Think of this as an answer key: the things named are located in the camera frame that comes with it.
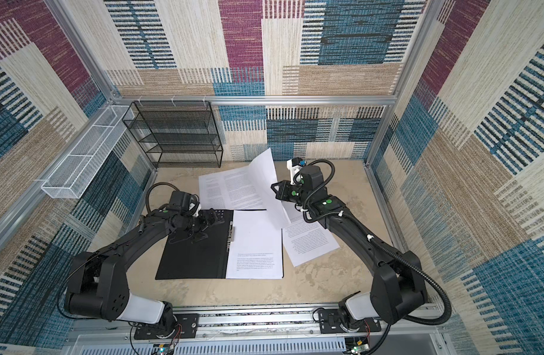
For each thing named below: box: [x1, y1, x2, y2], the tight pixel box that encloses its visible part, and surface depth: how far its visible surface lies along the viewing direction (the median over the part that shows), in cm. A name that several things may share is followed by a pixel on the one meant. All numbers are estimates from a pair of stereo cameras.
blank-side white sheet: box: [249, 147, 291, 231], surface depth 83 cm
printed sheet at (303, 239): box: [280, 200, 340, 267], surface depth 94 cm
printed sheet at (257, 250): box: [226, 209, 284, 280], surface depth 91 cm
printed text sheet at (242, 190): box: [223, 165, 267, 211], surface depth 110 cm
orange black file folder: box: [155, 209, 234, 280], surface depth 89 cm
